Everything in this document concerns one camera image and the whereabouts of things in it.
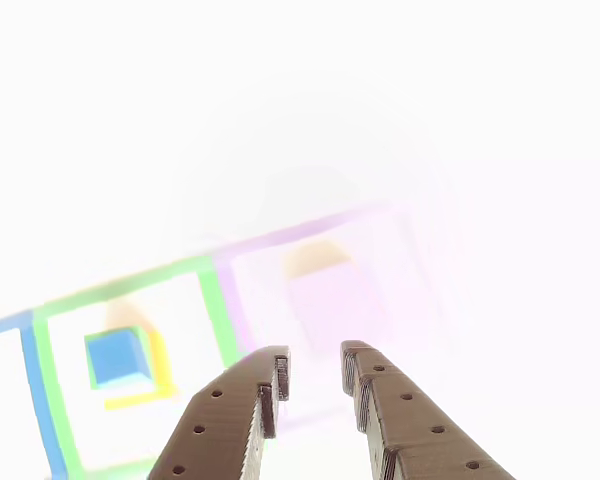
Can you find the orange block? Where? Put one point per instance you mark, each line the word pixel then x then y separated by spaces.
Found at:
pixel 162 360

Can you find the green square frame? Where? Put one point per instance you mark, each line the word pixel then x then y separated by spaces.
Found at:
pixel 217 310

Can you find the purple square frame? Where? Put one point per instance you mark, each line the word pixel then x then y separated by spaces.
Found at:
pixel 225 300

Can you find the blue square frame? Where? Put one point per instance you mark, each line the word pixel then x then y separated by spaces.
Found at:
pixel 42 400

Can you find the small blue cube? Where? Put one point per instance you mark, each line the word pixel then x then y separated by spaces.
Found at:
pixel 115 355

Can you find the green cube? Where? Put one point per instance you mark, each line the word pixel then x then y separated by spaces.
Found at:
pixel 150 345

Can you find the large purple block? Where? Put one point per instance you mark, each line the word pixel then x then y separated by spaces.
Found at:
pixel 330 305

